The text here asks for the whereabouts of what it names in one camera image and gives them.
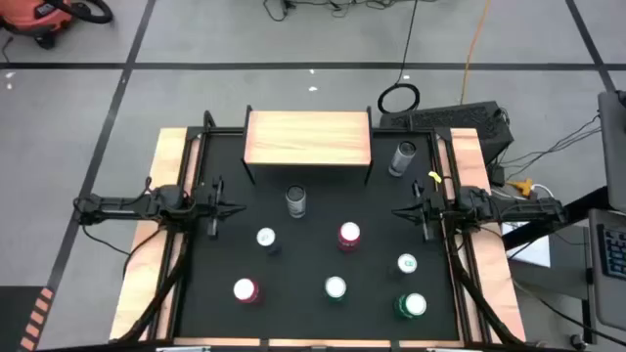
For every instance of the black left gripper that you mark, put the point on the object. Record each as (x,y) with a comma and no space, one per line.
(208,207)

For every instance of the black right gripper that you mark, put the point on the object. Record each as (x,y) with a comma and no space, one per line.
(433,209)

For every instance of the blue silver Red Bull can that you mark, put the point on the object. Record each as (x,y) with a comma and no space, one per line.
(407,263)
(265,237)

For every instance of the white Celsius energy drink can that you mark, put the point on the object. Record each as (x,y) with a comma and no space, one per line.
(401,161)
(296,205)

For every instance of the red Fanta soda can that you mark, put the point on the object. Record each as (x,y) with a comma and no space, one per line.
(349,233)
(244,289)

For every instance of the yellow tag on arm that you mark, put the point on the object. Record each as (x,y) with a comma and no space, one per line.
(434,177)

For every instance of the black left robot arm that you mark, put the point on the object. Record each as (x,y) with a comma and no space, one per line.
(122,205)

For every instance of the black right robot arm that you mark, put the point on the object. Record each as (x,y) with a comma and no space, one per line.
(513,207)

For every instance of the wooden shelf with black legs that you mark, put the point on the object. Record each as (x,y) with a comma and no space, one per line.
(308,139)

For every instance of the green Sprite soda can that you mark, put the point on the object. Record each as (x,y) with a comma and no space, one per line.
(335,287)
(415,304)

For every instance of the yellow power plug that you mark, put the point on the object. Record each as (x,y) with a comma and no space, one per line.
(521,187)

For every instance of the white paper sheet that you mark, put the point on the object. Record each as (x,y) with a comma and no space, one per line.
(533,249)

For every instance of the black table mat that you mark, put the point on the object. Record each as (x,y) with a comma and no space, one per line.
(303,313)

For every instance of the black stand beam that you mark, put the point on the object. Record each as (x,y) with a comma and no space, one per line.
(589,203)

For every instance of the black caster wheel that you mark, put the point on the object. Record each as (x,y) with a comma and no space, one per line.
(578,340)

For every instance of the grey monitor back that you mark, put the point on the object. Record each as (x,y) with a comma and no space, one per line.
(613,146)

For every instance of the grey laptop with keyboard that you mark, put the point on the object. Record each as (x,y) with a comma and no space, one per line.
(611,303)

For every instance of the black orange-striped floor mat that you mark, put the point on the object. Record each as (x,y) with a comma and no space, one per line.
(14,318)

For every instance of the orange shop vacuum cleaner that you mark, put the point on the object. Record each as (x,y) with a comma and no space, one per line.
(34,14)

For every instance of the black aluminium table frame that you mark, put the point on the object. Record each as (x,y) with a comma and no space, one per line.
(222,130)

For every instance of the silver metal bracket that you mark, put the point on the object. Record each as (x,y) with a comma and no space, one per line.
(183,349)
(452,349)

